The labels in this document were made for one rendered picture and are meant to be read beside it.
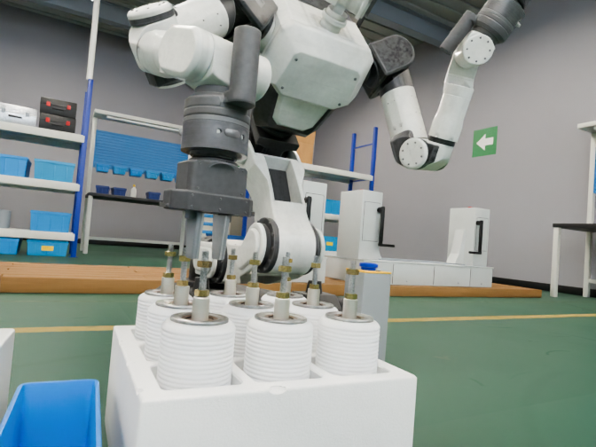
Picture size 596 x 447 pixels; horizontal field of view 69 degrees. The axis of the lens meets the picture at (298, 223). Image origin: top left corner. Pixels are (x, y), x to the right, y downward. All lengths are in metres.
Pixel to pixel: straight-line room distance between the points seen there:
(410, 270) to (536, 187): 3.07
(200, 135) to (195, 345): 0.26
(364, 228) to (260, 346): 2.83
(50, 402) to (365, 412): 0.47
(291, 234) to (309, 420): 0.56
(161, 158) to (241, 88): 6.24
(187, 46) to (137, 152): 6.14
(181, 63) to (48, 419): 0.56
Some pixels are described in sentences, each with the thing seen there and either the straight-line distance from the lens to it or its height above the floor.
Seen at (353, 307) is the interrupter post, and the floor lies 0.27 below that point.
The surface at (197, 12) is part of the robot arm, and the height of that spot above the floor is 0.78.
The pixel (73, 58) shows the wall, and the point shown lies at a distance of 9.45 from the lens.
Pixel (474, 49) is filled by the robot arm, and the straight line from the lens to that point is 1.11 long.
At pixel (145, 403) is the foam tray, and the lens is 0.53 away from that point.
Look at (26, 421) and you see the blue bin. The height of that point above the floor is 0.06.
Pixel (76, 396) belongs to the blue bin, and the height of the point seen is 0.10.
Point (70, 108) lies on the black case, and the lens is 5.42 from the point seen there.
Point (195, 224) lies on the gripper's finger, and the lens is 0.57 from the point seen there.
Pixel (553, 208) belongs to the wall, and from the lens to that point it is 6.18.
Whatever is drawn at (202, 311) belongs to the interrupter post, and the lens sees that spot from 0.59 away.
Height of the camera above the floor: 0.36
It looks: 2 degrees up
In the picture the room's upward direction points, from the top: 5 degrees clockwise
